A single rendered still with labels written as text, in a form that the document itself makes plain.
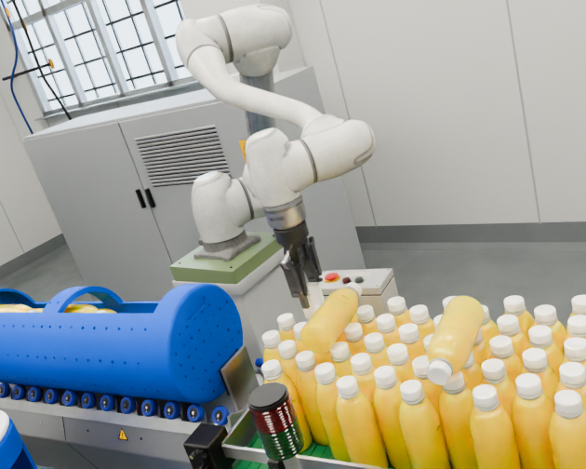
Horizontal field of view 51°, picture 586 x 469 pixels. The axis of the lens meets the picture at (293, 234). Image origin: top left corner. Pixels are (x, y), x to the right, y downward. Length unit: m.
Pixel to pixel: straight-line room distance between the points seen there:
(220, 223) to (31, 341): 0.71
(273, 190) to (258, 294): 0.85
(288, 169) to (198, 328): 0.45
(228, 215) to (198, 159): 1.36
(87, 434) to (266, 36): 1.18
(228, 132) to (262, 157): 1.92
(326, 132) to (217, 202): 0.80
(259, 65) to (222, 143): 1.50
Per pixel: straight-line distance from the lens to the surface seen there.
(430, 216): 4.29
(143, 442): 1.69
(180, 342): 1.43
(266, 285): 2.13
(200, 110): 3.28
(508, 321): 1.26
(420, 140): 4.10
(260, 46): 1.75
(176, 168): 3.55
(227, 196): 2.07
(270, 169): 1.28
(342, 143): 1.32
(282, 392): 0.93
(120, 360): 1.52
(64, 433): 1.91
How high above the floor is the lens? 1.77
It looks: 20 degrees down
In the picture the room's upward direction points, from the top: 17 degrees counter-clockwise
